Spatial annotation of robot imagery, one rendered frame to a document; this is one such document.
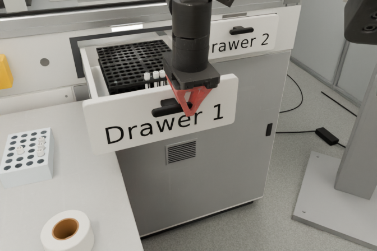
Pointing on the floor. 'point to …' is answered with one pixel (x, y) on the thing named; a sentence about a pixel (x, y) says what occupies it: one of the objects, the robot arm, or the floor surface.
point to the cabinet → (194, 149)
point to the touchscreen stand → (345, 182)
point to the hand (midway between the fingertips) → (188, 110)
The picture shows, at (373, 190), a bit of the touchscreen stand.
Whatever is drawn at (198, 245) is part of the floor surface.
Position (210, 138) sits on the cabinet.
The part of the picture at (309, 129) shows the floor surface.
